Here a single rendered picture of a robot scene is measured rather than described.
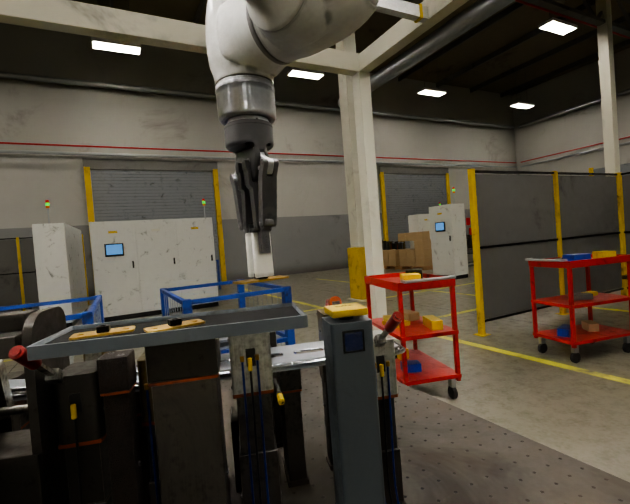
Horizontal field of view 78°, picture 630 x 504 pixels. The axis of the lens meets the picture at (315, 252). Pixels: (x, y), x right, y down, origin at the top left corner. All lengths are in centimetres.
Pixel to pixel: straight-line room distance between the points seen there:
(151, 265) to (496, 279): 655
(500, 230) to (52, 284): 769
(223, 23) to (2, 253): 1253
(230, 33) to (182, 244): 837
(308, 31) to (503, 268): 506
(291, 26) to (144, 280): 843
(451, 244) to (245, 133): 1044
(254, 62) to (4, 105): 1543
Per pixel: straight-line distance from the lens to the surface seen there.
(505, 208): 553
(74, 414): 81
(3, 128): 1578
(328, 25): 54
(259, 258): 60
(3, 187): 1542
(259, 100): 62
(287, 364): 92
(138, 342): 59
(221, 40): 64
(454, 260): 1094
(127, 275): 881
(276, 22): 53
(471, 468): 114
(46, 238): 885
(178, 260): 891
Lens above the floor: 127
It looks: 1 degrees down
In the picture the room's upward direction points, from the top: 4 degrees counter-clockwise
